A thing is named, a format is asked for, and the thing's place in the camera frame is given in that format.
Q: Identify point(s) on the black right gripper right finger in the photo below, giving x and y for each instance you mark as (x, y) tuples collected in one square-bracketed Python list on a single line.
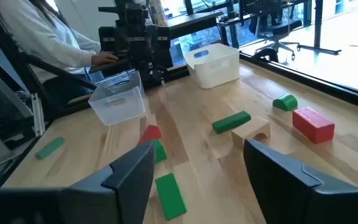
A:
[(291, 199)]

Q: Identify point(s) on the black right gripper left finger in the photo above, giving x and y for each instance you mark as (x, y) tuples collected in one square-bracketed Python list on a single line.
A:
[(120, 193)]

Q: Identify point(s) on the green triangle block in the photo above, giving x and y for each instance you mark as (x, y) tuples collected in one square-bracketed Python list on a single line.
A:
[(161, 153)]

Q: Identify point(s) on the red rectangular block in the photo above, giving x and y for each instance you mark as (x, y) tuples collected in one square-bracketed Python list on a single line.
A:
[(312, 124)]

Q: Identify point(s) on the wooden arch block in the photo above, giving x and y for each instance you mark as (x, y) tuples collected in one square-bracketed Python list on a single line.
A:
[(247, 132)]

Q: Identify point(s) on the green half-cylinder block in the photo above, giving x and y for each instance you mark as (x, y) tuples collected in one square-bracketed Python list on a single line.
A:
[(286, 102)]

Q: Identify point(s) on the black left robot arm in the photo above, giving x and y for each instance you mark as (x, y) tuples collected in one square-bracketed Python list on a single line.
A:
[(135, 40)]

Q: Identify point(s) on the clear plastic bin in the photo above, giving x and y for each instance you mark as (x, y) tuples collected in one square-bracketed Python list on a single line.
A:
[(117, 105)]

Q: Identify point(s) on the person's hand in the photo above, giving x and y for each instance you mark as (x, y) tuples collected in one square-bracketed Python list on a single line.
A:
[(104, 58)]

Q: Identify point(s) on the red triangle block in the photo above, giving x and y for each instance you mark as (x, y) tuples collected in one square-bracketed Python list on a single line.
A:
[(150, 133)]

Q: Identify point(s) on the white plastic bin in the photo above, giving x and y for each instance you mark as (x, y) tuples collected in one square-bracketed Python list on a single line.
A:
[(216, 73)]

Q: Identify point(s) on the black background desk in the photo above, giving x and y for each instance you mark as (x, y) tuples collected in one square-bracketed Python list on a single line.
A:
[(194, 18)]

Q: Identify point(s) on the person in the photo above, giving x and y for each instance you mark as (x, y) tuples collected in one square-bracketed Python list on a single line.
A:
[(42, 40)]

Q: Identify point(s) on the black office chair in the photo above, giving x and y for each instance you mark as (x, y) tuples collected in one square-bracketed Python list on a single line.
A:
[(283, 28)]

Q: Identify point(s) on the white rail piece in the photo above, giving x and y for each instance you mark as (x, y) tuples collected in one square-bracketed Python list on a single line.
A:
[(38, 115)]

